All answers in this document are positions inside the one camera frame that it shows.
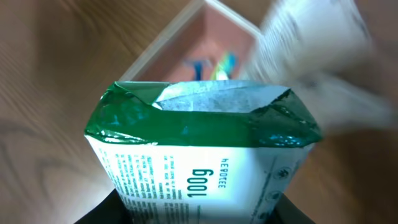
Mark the white cosmetic squeeze tube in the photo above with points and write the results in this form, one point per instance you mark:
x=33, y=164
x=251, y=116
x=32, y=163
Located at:
x=305, y=45

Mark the blue disposable razor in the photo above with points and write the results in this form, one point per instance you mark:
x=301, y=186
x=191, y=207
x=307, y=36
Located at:
x=198, y=66

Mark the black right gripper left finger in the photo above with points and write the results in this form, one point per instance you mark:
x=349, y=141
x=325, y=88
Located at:
x=110, y=211

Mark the green white soap box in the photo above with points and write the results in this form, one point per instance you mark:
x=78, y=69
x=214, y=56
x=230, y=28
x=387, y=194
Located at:
x=200, y=151

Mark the green toothbrush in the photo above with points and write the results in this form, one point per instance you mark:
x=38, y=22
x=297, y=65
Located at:
x=225, y=67

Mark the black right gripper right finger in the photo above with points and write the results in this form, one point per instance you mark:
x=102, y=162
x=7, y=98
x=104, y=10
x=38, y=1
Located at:
x=285, y=212

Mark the white box pink interior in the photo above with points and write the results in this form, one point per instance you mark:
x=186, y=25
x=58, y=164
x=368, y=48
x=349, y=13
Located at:
x=202, y=30

